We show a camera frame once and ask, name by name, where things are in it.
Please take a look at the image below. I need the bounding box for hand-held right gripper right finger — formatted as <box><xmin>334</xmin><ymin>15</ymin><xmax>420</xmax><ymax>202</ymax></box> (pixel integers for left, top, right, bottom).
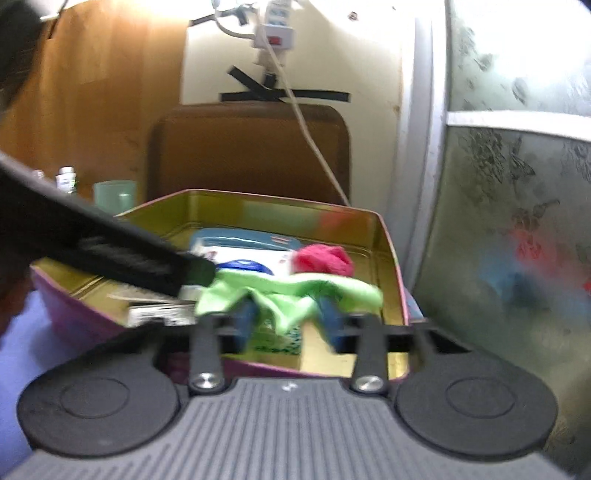
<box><xmin>318</xmin><ymin>295</ymin><xmax>481</xmax><ymax>396</ymax></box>

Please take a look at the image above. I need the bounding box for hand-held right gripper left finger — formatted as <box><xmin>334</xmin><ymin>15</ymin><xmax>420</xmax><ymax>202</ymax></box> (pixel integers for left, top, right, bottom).
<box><xmin>81</xmin><ymin>298</ymin><xmax>259</xmax><ymax>396</ymax></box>

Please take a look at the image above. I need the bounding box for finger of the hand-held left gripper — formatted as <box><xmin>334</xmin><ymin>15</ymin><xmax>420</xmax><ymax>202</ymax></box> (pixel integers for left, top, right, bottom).
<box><xmin>182</xmin><ymin>255</ymin><xmax>216</xmax><ymax>290</ymax></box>

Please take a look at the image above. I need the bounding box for green patterned tissue pack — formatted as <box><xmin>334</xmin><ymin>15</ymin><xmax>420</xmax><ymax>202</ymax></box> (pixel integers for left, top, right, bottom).
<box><xmin>252</xmin><ymin>318</ymin><xmax>305</xmax><ymax>356</ymax></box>

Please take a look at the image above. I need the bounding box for green cloth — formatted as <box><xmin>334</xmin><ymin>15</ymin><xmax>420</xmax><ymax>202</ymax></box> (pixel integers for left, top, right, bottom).
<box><xmin>196</xmin><ymin>270</ymin><xmax>384</xmax><ymax>335</ymax></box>

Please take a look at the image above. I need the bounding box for white box with barcode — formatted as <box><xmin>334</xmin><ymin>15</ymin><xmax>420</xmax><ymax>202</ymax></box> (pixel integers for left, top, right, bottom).
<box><xmin>108</xmin><ymin>284</ymin><xmax>199</xmax><ymax>328</ymax></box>

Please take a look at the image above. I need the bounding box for pink cloth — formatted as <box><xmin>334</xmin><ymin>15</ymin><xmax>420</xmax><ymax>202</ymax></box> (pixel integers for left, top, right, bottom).
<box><xmin>291</xmin><ymin>244</ymin><xmax>355</xmax><ymax>278</ymax></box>

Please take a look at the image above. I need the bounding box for white packet with blue print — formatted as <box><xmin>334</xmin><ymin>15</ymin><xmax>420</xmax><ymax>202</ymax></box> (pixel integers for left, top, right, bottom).
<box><xmin>191</xmin><ymin>244</ymin><xmax>296</xmax><ymax>278</ymax></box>

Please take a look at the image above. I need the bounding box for pink biscuit tin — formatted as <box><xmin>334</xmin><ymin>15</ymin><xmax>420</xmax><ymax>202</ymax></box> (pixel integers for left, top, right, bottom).
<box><xmin>30</xmin><ymin>188</ymin><xmax>411</xmax><ymax>381</ymax></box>

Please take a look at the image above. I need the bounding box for mint green cup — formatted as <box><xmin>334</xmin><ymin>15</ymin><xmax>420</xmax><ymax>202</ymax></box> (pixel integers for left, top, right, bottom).
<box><xmin>92</xmin><ymin>180</ymin><xmax>138</xmax><ymax>217</ymax></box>

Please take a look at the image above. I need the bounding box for white bottle with black print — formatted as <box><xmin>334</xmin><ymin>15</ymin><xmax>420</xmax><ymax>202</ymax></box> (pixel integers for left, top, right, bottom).
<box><xmin>56</xmin><ymin>166</ymin><xmax>79</xmax><ymax>195</ymax></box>

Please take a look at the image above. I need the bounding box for brown chair back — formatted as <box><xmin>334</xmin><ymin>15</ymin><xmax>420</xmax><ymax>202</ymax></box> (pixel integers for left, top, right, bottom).
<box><xmin>147</xmin><ymin>102</ymin><xmax>352</xmax><ymax>206</ymax></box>

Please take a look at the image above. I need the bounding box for wooden board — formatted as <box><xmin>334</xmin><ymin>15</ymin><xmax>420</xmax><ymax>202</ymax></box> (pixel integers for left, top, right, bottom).
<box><xmin>0</xmin><ymin>0</ymin><xmax>188</xmax><ymax>204</ymax></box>

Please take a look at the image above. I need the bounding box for black tape cross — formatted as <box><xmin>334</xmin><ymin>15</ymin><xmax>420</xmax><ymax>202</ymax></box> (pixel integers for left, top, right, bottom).
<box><xmin>221</xmin><ymin>66</ymin><xmax>350</xmax><ymax>103</ymax></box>

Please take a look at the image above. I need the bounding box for dark blurred object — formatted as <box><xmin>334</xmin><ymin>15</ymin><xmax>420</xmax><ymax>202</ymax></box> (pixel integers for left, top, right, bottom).
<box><xmin>0</xmin><ymin>0</ymin><xmax>47</xmax><ymax>112</ymax></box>

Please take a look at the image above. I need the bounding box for white power plug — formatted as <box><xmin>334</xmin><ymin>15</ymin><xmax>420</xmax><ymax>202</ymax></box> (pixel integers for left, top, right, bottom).
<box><xmin>255</xmin><ymin>48</ymin><xmax>280</xmax><ymax>77</ymax></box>

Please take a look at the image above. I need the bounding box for frosted glass window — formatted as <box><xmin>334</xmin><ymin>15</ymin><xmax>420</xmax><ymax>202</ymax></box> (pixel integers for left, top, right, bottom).
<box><xmin>411</xmin><ymin>0</ymin><xmax>591</xmax><ymax>480</ymax></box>

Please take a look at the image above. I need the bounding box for white power strip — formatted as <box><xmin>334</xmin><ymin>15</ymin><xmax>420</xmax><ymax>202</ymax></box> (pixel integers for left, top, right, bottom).
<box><xmin>252</xmin><ymin>0</ymin><xmax>296</xmax><ymax>51</ymax></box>

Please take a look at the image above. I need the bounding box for white cable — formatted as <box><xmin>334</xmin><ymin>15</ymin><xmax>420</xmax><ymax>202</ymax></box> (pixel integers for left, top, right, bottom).
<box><xmin>213</xmin><ymin>0</ymin><xmax>259</xmax><ymax>38</ymax></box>
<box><xmin>265</xmin><ymin>28</ymin><xmax>352</xmax><ymax>206</ymax></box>

